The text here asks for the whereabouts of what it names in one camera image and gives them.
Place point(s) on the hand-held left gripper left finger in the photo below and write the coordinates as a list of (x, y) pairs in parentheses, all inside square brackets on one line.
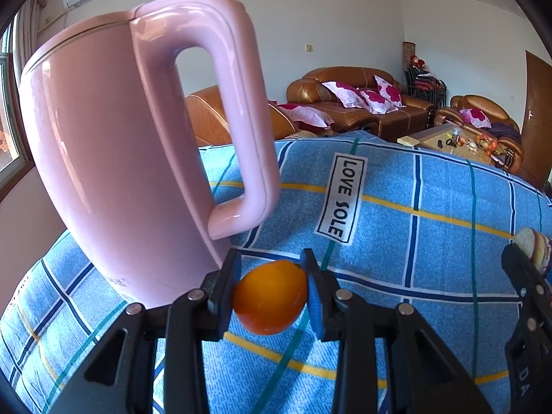
[(227, 302)]

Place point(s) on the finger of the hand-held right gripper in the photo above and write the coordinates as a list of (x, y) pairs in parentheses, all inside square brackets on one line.
[(528, 284)]

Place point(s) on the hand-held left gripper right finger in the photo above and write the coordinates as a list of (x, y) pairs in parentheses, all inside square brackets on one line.
[(314, 306)]

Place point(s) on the small orange kumquat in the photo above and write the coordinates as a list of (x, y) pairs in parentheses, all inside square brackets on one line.
[(269, 297)]

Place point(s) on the blue plaid bedsheet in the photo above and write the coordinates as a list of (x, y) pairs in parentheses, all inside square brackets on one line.
[(409, 233)]

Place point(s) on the purple blanket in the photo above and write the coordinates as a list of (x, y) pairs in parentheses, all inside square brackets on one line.
[(505, 130)]

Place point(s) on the brown wooden door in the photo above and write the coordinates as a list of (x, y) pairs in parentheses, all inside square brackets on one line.
[(537, 116)]

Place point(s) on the wooden coffee table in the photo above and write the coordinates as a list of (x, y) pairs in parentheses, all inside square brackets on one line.
[(431, 140)]

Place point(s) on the floral pillow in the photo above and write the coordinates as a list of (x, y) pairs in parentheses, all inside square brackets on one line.
[(304, 114), (475, 117), (388, 89), (377, 101), (345, 95)]

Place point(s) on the brown leather small sofa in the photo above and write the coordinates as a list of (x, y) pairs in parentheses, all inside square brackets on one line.
[(478, 101)]

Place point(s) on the brown leather armchair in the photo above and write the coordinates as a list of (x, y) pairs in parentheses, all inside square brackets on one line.
[(207, 112)]

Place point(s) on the pink kettle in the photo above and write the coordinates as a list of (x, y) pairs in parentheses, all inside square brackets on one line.
[(108, 138)]

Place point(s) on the stacked black chairs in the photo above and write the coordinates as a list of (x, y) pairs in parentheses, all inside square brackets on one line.
[(425, 86)]

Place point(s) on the brown leather long sofa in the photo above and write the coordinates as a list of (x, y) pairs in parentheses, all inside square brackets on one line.
[(340, 75)]

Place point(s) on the red doll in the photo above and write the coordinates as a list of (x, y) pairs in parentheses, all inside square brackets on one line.
[(417, 61)]

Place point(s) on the tall patterned vase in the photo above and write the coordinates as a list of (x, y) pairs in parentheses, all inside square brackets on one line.
[(409, 54)]

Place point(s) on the window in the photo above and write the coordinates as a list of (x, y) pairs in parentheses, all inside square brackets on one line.
[(11, 129)]

